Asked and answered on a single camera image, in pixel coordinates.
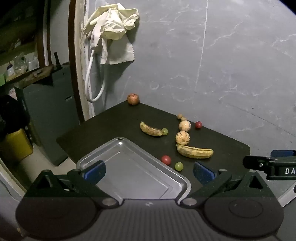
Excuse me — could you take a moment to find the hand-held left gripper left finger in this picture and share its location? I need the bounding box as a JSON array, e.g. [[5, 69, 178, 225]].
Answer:
[[28, 160, 119, 207]]

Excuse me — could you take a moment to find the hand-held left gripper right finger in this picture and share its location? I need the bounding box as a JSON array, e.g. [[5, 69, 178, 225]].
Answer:
[[179, 161, 278, 207]]

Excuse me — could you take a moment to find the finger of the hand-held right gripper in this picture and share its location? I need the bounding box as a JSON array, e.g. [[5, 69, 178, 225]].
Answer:
[[270, 150, 296, 159], [243, 155, 273, 172]]

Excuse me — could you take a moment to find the large spotted banana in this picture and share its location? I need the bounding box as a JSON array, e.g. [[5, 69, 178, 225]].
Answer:
[[176, 144, 214, 159]]

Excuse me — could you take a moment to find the metal tray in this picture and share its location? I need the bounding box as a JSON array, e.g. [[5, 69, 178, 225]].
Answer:
[[76, 137, 192, 202]]

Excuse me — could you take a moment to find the striped pepino melon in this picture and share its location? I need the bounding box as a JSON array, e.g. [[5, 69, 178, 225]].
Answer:
[[178, 120, 191, 132], [175, 131, 191, 146]]

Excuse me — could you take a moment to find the small curved banana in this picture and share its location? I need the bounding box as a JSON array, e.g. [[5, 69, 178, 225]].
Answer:
[[140, 121, 164, 137]]

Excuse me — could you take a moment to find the grey cabinet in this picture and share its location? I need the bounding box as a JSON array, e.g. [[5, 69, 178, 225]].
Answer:
[[15, 62, 80, 166]]

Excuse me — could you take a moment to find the red apple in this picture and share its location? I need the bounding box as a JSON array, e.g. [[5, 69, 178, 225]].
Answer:
[[127, 93, 140, 106]]

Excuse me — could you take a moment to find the yellow container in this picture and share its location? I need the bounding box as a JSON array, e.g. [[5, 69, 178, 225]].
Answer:
[[0, 128, 33, 164]]

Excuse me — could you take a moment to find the black bag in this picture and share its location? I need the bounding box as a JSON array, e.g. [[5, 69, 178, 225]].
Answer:
[[0, 94, 30, 139]]

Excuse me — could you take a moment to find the wooden shelf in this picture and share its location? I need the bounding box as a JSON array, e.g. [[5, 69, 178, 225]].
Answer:
[[5, 65, 55, 88]]

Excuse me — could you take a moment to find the black lever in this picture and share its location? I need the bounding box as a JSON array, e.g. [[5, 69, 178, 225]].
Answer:
[[54, 52, 62, 70]]

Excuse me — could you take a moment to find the white rag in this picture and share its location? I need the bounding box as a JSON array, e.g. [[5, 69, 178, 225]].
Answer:
[[90, 35, 136, 65]]

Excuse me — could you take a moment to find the glass jar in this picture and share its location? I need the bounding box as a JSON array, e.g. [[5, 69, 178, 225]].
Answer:
[[14, 56, 26, 75], [28, 57, 40, 71]]

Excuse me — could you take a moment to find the cream crumpled cloth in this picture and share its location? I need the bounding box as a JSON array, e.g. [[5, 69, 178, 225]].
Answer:
[[83, 3, 140, 41]]

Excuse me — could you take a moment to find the white cable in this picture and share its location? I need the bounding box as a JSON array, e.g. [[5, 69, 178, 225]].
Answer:
[[85, 50, 106, 103]]

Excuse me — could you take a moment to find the brown wooden door frame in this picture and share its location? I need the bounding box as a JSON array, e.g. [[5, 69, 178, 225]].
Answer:
[[68, 0, 86, 123]]

